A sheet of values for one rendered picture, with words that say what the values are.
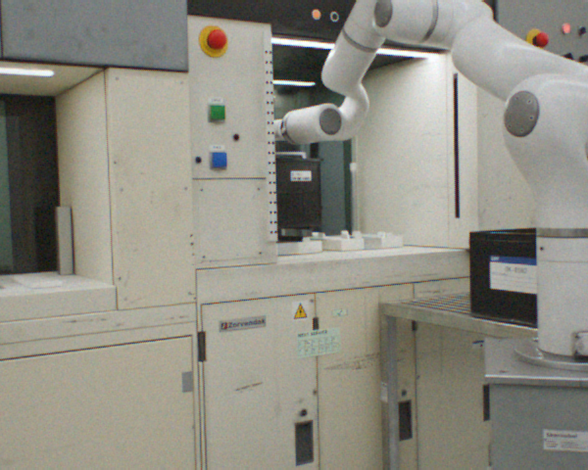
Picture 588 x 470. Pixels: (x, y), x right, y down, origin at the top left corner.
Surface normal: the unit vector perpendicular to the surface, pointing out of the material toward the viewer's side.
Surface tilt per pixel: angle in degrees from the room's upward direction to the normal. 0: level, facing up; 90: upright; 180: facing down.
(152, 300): 90
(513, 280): 90
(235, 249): 90
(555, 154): 127
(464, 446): 90
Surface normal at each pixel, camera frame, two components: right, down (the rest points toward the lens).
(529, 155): -0.69, 0.65
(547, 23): 0.51, 0.03
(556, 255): -0.79, 0.05
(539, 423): -0.25, 0.06
